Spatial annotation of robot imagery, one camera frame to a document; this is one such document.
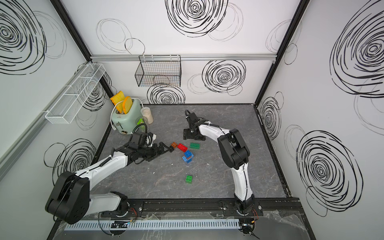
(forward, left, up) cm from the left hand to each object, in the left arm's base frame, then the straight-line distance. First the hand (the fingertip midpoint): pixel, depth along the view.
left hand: (164, 151), depth 85 cm
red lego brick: (+8, -9, -9) cm, 15 cm away
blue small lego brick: (-2, -14, +1) cm, 14 cm away
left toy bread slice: (+31, +33, +12) cm, 47 cm away
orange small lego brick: (+9, -4, -7) cm, 12 cm away
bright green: (-13, -15, -5) cm, 20 cm away
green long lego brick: (+9, -18, -8) cm, 22 cm away
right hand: (+14, -15, -5) cm, 22 cm away
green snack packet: (+24, +20, -2) cm, 31 cm away
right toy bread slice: (+26, +26, +12) cm, 38 cm away
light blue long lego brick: (-3, -14, -5) cm, 15 cm away
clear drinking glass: (+5, +9, +18) cm, 21 cm away
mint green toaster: (+16, +26, +5) cm, 31 cm away
